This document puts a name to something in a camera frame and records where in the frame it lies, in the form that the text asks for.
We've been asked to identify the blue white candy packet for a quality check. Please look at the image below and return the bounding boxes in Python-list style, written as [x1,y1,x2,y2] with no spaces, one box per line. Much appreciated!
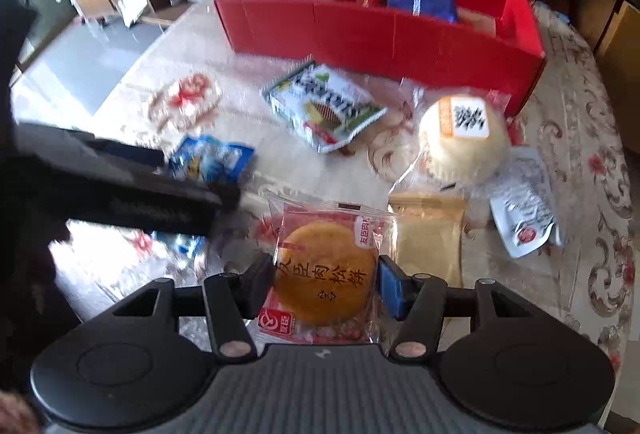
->
[167,135,255,185]

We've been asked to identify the gold snack packet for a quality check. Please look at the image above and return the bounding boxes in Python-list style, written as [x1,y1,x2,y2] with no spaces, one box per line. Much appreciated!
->
[388,192,466,287]

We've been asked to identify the meat floss cake packet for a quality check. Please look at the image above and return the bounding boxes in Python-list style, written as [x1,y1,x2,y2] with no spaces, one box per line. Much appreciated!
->
[252,192,395,345]

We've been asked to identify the white sauce packet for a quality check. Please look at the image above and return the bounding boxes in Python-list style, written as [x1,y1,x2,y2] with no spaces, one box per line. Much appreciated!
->
[487,147,563,259]

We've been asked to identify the white steamed cake packet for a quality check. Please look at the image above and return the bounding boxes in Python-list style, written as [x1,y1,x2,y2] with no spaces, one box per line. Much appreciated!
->
[390,78,511,194]

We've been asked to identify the green white wafer packet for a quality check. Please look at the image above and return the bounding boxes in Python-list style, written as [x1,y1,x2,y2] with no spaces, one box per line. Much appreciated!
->
[262,58,388,154]

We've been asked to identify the floral table cloth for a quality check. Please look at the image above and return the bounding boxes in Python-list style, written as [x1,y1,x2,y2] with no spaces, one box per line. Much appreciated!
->
[51,6,639,366]

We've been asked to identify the red cardboard box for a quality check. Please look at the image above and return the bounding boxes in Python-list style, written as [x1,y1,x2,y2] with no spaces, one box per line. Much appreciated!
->
[215,0,546,116]

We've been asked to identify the wooden side cabinet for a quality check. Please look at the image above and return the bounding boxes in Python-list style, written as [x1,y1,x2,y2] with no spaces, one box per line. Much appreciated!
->
[596,0,640,154]

